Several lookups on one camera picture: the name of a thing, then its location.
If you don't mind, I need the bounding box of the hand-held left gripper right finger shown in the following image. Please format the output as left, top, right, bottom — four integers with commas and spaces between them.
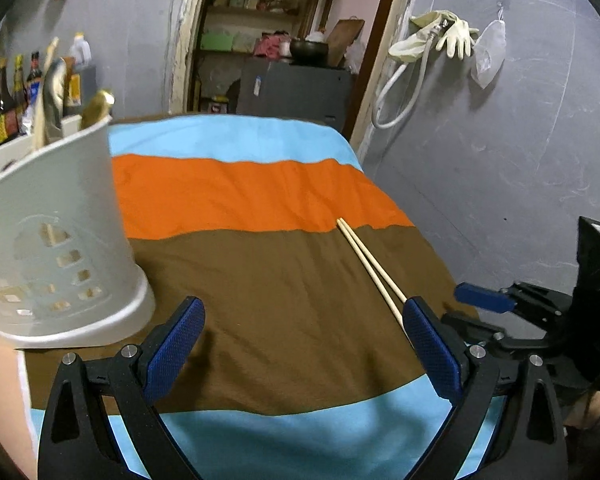
402, 296, 568, 480

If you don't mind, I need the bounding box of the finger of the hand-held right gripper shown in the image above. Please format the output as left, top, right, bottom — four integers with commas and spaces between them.
454, 281, 576, 322
440, 310, 548, 362

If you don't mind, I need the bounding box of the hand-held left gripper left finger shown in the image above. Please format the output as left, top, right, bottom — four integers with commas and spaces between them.
37, 296, 206, 480

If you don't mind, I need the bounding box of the wooden chopstick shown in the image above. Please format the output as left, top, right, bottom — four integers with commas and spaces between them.
336, 220, 407, 331
340, 217, 408, 305
32, 36, 61, 151

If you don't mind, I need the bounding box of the white plastic utensil holder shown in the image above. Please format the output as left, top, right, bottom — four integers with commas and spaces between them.
0, 115, 157, 350

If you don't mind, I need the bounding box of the gold spoon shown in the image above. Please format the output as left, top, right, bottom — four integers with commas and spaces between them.
80, 89, 116, 132

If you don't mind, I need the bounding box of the person's right hand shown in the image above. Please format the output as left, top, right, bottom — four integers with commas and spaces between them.
564, 390, 600, 429

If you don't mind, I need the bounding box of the striped blanket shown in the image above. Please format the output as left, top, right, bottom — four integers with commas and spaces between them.
17, 114, 506, 480

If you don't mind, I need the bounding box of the hanging clear plastic bag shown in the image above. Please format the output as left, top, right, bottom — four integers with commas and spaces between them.
469, 4, 507, 89

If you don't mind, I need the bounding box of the cream rubber glove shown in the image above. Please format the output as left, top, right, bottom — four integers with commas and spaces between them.
388, 9, 451, 64

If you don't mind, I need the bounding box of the grey cabinet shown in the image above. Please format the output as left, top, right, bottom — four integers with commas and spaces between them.
235, 55, 355, 134

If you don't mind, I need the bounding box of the steel spatula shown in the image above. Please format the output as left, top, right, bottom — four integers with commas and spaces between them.
41, 57, 77, 142

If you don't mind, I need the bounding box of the wooden cutting board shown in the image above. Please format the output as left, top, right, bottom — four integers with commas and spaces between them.
324, 18, 366, 69

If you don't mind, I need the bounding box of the black pot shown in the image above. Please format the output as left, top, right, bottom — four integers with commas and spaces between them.
289, 37, 330, 66

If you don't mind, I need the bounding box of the white-capped oil jug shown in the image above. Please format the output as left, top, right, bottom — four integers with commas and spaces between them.
68, 33, 99, 107

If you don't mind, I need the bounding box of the green box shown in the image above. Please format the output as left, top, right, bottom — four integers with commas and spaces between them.
199, 31, 259, 54

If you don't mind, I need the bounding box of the pink cloth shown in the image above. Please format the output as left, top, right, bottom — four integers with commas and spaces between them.
253, 31, 294, 60

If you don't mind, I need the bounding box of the wooden shelf unit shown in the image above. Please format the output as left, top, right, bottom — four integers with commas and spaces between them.
190, 0, 322, 114

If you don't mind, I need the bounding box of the white hose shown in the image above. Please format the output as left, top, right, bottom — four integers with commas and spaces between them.
371, 22, 444, 130

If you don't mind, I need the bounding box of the wooden door frame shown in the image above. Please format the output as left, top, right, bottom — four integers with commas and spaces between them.
167, 0, 427, 137

